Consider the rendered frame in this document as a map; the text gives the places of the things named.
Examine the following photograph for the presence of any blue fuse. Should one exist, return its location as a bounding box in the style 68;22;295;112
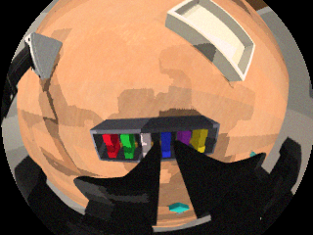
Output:
160;132;171;157

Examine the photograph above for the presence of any purple fuse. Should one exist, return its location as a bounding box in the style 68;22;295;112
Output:
177;130;192;145

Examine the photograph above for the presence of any teal rectangular block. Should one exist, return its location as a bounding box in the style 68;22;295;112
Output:
168;203;189;212

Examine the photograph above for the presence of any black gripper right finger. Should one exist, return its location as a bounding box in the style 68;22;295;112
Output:
173;140;267;219

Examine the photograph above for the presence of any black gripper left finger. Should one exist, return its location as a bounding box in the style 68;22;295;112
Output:
73;141;160;226

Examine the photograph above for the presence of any beige square tray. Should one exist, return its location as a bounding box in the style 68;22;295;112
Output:
164;0;255;82

